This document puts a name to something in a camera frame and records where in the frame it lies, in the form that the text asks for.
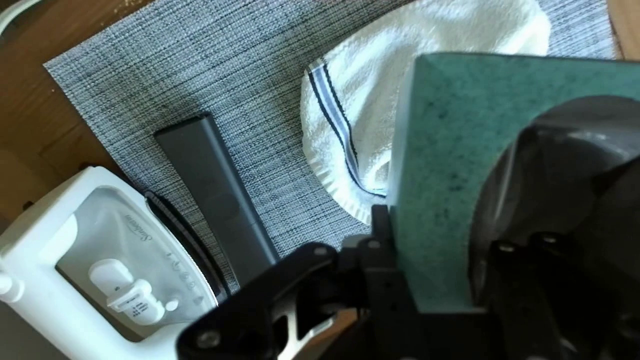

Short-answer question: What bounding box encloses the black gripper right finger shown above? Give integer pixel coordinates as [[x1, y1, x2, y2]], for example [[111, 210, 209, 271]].
[[488, 231, 601, 360]]

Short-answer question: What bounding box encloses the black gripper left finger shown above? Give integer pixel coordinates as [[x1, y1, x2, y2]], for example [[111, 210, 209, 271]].
[[176, 203, 427, 360]]

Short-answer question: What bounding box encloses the teal sponge block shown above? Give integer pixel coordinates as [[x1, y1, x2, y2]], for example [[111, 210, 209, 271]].
[[387, 49, 640, 315]]

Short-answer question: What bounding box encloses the white towel with blue stripes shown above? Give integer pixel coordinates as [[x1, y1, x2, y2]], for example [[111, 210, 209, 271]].
[[298, 0, 554, 228]]

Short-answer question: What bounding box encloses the dark grey remote control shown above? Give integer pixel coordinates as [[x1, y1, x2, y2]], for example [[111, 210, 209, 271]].
[[153, 110, 279, 287]]

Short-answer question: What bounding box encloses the grey woven placemat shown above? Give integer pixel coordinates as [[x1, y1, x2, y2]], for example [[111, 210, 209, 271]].
[[42, 0, 617, 295]]

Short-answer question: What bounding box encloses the white clothes iron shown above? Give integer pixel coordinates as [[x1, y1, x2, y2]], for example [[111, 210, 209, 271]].
[[0, 164, 232, 360]]

